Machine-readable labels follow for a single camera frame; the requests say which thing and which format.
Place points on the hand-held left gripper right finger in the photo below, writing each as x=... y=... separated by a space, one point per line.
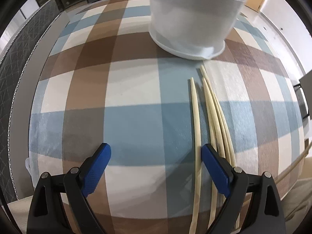
x=215 y=170

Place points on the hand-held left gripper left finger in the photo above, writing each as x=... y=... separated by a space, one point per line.
x=96 y=170

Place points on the pale wooden chopstick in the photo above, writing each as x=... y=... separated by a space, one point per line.
x=196 y=126

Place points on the bundle of wooden chopsticks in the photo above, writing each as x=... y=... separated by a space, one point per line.
x=214 y=117

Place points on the white and grey utensil holder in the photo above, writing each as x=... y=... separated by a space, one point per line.
x=190 y=17

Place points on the thin beige rod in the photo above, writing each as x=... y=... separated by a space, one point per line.
x=292 y=168

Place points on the beige cloth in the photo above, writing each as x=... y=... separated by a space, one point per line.
x=297 y=204

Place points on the checkered tablecloth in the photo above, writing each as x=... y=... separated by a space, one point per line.
x=134 y=90

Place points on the grey furniture piece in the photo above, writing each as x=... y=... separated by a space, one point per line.
x=306 y=95

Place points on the grey quilted mattress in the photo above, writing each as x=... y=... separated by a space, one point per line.
x=14 y=78

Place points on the grey bed frame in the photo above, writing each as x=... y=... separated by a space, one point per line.
x=24 y=102

